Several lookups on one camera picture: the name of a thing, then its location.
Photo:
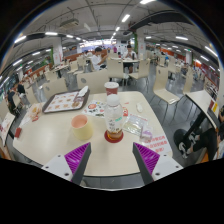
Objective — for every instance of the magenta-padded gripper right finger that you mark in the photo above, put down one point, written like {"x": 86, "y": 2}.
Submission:
{"x": 147, "y": 156}

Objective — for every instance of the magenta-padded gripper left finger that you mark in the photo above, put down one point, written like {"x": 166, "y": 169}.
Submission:
{"x": 76, "y": 156}

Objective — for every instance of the clear tea bottle white cap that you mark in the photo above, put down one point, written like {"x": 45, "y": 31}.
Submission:
{"x": 114, "y": 116}

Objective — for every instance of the white notice red print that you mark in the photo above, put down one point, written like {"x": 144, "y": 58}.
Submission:
{"x": 156, "y": 145}

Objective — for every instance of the yellow mug pink inside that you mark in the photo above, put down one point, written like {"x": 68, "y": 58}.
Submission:
{"x": 83, "y": 131}

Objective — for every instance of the clear plastic bag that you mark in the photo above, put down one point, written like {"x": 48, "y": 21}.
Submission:
{"x": 133, "y": 124}

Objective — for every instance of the flat round red coaster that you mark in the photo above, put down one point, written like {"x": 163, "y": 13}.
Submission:
{"x": 114, "y": 141}

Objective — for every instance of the red sauce packet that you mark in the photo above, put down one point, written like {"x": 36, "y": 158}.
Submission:
{"x": 125, "y": 112}

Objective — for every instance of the small white packet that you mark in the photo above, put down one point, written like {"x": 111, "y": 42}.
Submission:
{"x": 139, "y": 107}

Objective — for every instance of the colourful sticker leaflet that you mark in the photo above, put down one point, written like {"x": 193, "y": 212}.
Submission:
{"x": 93, "y": 108}

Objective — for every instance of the person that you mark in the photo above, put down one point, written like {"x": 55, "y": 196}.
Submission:
{"x": 12, "y": 100}
{"x": 97, "y": 61}
{"x": 130, "y": 55}
{"x": 200, "y": 140}
{"x": 21, "y": 90}

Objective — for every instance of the brown food tray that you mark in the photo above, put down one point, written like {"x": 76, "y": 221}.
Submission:
{"x": 61, "y": 102}

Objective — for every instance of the red ketchup packet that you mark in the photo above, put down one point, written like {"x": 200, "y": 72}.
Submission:
{"x": 35, "y": 118}

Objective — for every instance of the food wrapper with fries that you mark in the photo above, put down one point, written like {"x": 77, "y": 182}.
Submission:
{"x": 35, "y": 110}

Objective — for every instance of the white paper card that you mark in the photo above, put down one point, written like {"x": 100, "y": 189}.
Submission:
{"x": 25, "y": 120}

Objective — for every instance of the crumpled white napkin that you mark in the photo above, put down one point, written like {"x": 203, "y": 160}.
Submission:
{"x": 83, "y": 91}

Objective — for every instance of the beige table black edge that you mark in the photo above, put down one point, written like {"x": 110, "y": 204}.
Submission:
{"x": 200, "y": 100}
{"x": 6, "y": 126}

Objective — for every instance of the red paper cup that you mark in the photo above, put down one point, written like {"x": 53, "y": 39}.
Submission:
{"x": 111, "y": 89}

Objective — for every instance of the red-white paper tray liner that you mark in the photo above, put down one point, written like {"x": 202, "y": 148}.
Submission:
{"x": 6, "y": 126}

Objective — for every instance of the red yellow carton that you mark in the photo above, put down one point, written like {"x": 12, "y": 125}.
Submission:
{"x": 213, "y": 106}

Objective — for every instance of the group of beige chairs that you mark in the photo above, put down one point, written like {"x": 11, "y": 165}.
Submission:
{"x": 115, "y": 68}

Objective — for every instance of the group of ceiling lights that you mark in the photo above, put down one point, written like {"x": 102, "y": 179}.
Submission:
{"x": 50, "y": 33}

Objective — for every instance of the ceiling air conditioner unit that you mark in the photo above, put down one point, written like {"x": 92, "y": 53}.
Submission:
{"x": 69, "y": 23}

